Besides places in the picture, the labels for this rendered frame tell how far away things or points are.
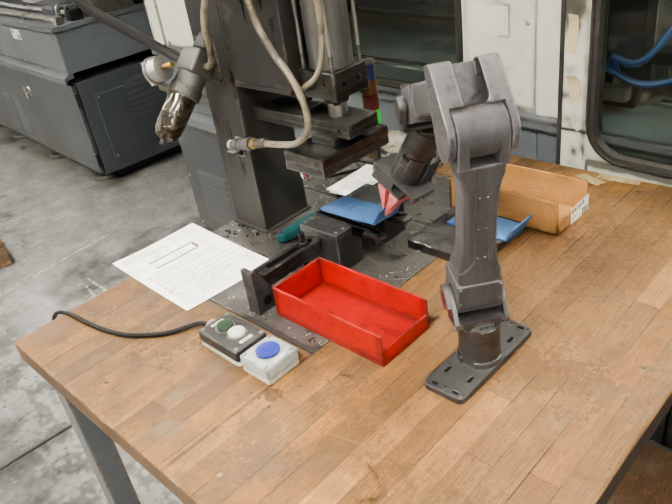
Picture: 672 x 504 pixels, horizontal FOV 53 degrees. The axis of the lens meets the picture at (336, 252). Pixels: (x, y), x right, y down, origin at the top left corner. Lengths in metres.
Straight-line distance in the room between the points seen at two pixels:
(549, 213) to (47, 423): 1.94
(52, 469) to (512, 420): 1.80
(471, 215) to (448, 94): 0.16
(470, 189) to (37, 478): 1.92
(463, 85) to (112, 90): 3.58
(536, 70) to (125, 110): 3.09
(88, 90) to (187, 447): 3.43
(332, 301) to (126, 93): 3.30
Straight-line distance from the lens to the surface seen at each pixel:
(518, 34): 1.74
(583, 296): 1.21
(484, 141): 0.83
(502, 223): 1.37
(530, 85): 1.75
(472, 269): 0.95
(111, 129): 4.36
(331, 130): 1.23
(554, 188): 1.47
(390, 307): 1.16
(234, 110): 1.39
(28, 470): 2.53
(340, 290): 1.24
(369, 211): 1.28
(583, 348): 1.10
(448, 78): 0.85
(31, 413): 2.75
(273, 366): 1.06
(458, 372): 1.03
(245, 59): 1.31
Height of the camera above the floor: 1.60
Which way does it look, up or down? 31 degrees down
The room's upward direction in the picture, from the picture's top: 9 degrees counter-clockwise
